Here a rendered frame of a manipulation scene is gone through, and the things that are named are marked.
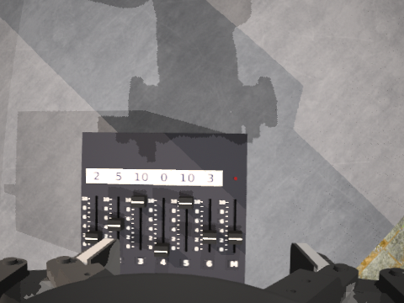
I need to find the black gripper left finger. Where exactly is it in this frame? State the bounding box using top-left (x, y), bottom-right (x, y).
top-left (0, 238), bottom-right (120, 303)

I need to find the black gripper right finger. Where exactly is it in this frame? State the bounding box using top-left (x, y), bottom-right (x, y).
top-left (265, 243), bottom-right (404, 303)

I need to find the dark grey lighting desk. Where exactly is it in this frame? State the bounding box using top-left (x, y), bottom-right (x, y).
top-left (81, 132), bottom-right (247, 284)

